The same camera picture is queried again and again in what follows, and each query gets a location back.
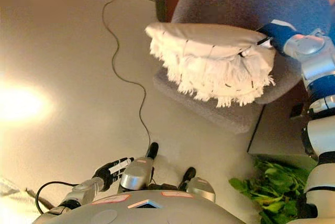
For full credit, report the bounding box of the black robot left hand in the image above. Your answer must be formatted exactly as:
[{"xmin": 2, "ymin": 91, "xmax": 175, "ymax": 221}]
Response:
[{"xmin": 91, "ymin": 157, "xmax": 135, "ymax": 192}]

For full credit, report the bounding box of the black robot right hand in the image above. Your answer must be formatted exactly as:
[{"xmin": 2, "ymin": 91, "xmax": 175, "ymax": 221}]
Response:
[{"xmin": 258, "ymin": 19, "xmax": 299, "ymax": 54}]

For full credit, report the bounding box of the white fringed pillow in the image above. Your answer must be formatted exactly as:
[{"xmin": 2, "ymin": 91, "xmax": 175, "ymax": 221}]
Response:
[{"xmin": 145, "ymin": 22, "xmax": 277, "ymax": 108}]

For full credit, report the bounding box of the grey robot torso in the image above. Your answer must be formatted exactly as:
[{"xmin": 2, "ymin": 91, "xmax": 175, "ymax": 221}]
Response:
[{"xmin": 31, "ymin": 189, "xmax": 247, "ymax": 224}]

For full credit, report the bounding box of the silver robot right leg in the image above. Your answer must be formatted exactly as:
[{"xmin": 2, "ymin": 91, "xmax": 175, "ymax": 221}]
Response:
[{"xmin": 177, "ymin": 166, "xmax": 217, "ymax": 204}]

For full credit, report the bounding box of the grey cabinet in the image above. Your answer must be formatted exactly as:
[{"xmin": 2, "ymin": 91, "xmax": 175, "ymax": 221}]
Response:
[{"xmin": 247, "ymin": 102, "xmax": 319, "ymax": 162}]

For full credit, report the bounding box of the green leafy plant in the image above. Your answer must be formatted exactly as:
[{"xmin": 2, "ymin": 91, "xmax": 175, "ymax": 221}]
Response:
[{"xmin": 229, "ymin": 157, "xmax": 319, "ymax": 224}]

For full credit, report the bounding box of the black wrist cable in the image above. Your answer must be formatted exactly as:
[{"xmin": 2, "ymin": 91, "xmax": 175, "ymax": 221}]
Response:
[{"xmin": 35, "ymin": 181, "xmax": 79, "ymax": 214}]

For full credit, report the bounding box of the thin black floor cable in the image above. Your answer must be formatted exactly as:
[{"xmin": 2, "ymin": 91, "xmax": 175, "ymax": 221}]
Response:
[{"xmin": 102, "ymin": 0, "xmax": 157, "ymax": 149}]

